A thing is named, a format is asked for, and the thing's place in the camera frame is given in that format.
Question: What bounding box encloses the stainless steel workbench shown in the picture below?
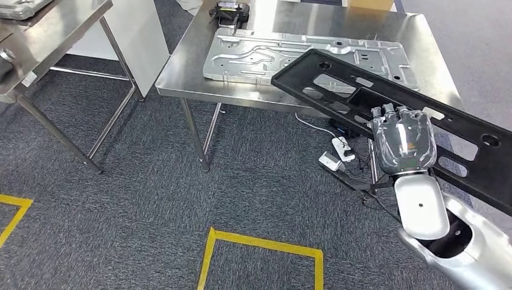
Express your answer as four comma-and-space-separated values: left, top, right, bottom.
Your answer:
155, 0, 467, 185

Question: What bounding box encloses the black plastic plate frame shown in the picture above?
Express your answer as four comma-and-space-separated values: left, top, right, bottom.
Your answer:
270, 48, 512, 217

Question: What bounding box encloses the white floor cable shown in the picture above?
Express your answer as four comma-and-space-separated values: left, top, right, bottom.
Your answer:
295, 113, 338, 139

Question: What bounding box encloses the grey metal tray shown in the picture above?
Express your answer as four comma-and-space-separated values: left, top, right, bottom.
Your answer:
0, 0, 55, 21

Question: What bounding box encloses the stainless steel side table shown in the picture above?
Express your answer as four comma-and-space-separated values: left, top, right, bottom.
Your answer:
0, 0, 145, 175

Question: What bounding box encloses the black remote controller with screen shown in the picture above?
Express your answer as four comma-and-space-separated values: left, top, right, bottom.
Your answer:
208, 1, 251, 30

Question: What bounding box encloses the black power adapter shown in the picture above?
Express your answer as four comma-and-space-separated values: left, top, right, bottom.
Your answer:
328, 118, 363, 139

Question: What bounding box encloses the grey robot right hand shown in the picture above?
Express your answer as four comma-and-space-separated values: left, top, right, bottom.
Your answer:
370, 103, 438, 176

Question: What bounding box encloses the white table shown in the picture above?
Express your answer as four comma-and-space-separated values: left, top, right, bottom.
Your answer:
66, 0, 171, 99

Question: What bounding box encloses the stamped silver metal panel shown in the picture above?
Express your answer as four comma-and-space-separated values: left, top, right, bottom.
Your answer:
202, 27, 420, 91

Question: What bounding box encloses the white power strip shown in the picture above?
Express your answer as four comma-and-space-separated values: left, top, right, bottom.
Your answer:
331, 137, 356, 163

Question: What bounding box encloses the brown cardboard box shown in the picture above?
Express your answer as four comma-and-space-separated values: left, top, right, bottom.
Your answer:
347, 0, 395, 11

